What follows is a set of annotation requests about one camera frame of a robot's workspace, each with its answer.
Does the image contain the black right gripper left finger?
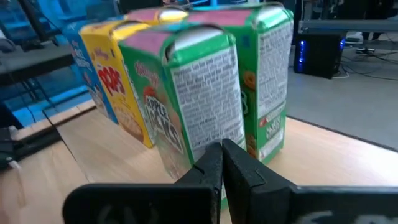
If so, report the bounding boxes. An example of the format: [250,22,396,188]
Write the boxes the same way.
[63,142,223,224]

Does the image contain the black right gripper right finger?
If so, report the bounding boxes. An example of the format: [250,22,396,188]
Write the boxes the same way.
[221,138,398,224]

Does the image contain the yellow Corn Pops cereal box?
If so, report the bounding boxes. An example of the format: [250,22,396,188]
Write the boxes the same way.
[124,6,190,27]
[78,19,157,149]

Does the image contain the green Apple Jacks cereal box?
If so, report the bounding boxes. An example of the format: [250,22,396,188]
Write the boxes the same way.
[118,24,248,209]
[185,2,295,166]

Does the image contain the black-framed wooden shelf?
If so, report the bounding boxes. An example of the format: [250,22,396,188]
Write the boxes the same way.
[42,99,398,224]

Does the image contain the blue Rice Krispies cereal box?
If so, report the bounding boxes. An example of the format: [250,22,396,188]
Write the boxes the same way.
[63,19,120,126]

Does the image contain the black computer tower blue lights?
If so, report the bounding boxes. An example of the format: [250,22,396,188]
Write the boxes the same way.
[293,32,347,80]

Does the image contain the black desk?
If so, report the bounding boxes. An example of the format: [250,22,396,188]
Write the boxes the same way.
[0,44,76,86]

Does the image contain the grey desk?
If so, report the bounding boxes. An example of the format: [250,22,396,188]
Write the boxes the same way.
[298,19,398,35]

